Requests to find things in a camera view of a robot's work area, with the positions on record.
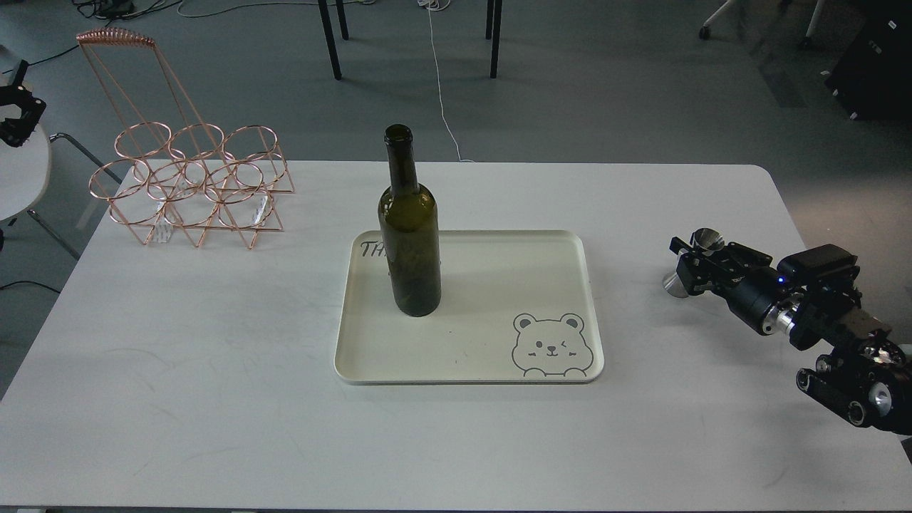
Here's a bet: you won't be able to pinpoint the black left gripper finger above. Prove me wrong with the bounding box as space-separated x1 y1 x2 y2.
0 60 47 148

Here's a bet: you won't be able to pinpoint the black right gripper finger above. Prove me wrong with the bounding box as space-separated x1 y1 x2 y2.
676 251 742 296
712 242 772 271

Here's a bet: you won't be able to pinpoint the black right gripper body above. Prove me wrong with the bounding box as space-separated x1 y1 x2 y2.
716 266 791 336

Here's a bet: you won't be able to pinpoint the steel double jigger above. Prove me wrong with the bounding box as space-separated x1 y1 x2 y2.
663 227 725 299

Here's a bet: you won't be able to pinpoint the dark green wine bottle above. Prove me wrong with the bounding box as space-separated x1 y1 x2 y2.
378 124 442 317

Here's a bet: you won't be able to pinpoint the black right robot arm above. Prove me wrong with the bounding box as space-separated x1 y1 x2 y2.
663 228 911 435

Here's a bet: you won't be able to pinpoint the white round chair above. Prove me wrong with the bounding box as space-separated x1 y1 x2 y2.
0 125 122 261

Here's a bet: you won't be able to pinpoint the cream bear serving tray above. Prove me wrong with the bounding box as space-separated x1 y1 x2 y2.
333 230 605 385

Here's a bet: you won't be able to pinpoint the black table legs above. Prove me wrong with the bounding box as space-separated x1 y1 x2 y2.
317 0 504 81

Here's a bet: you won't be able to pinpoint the black cable bundle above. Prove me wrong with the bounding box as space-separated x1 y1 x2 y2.
0 0 186 72

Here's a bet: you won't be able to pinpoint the copper wire wine rack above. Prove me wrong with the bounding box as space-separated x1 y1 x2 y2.
77 27 296 249

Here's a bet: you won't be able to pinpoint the white floor cable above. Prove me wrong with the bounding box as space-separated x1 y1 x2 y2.
417 0 475 163

